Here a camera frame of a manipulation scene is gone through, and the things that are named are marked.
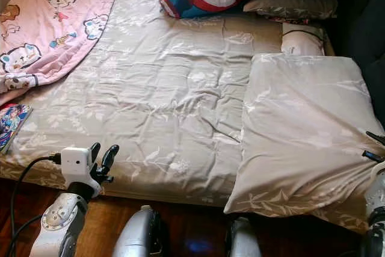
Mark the large grey floral pillow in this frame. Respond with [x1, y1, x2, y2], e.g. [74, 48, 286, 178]
[224, 53, 385, 217]

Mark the anime comic book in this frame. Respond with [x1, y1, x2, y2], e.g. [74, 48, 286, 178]
[0, 103, 32, 154]

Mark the pink cartoon blanket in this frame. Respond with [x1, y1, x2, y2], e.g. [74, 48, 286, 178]
[0, 0, 124, 106]

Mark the bed with grey floral sheet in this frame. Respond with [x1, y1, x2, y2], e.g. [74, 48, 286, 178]
[0, 0, 368, 234]

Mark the small white pillow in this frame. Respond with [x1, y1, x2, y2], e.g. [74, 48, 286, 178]
[282, 22, 327, 57]

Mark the silver robot right leg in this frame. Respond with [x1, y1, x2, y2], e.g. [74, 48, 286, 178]
[226, 216, 262, 257]

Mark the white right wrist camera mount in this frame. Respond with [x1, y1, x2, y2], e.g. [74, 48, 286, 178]
[372, 162, 385, 181]

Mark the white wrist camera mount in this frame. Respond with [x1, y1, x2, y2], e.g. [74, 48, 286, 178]
[372, 162, 385, 181]
[60, 147, 100, 197]

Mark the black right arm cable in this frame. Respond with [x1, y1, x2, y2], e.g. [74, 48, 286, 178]
[366, 131, 385, 147]

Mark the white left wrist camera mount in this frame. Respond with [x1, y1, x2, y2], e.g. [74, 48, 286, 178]
[60, 147, 100, 197]

